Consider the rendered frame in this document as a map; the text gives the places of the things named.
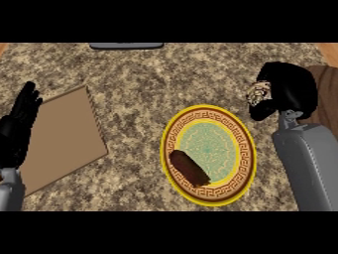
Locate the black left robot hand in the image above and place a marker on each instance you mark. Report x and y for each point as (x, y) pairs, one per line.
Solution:
(11, 132)

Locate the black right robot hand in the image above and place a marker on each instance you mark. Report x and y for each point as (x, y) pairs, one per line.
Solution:
(293, 89)

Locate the dark brown wooden bowl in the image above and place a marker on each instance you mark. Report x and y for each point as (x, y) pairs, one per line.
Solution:
(337, 105)

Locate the yellow rimmed patterned plate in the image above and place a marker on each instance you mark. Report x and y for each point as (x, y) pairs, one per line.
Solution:
(211, 145)

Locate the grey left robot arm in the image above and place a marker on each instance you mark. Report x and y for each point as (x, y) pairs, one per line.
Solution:
(4, 193)

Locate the dark grey appliance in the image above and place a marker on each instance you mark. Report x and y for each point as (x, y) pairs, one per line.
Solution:
(127, 45)

